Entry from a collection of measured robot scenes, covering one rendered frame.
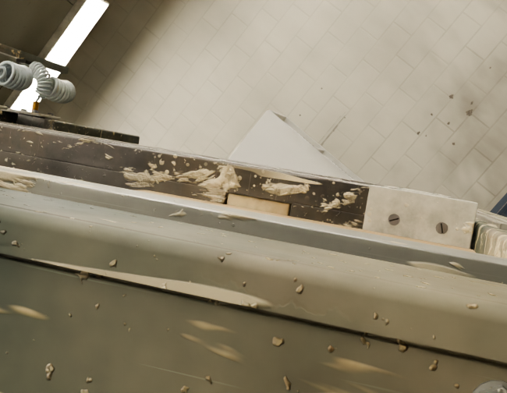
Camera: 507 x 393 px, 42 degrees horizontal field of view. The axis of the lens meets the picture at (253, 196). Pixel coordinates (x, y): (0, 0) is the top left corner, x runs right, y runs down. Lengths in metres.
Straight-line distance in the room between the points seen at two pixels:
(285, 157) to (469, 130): 1.92
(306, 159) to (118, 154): 3.69
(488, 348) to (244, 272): 0.07
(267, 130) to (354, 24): 1.77
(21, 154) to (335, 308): 0.79
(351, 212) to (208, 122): 5.40
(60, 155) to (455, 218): 0.51
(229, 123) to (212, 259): 5.92
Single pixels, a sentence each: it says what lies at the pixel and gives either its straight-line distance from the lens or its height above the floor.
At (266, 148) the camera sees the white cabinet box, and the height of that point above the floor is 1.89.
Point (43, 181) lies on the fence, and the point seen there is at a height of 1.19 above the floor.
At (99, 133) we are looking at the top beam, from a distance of 2.29.
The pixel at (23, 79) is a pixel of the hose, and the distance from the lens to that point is 1.73.
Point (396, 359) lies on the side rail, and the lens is 0.20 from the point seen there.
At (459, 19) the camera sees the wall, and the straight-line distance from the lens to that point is 6.01.
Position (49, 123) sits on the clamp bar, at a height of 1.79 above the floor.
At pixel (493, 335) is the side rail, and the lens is 0.20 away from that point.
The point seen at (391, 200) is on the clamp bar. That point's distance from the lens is 0.80.
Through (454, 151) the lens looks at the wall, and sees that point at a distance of 5.88.
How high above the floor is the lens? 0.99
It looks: 9 degrees up
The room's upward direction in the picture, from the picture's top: 49 degrees counter-clockwise
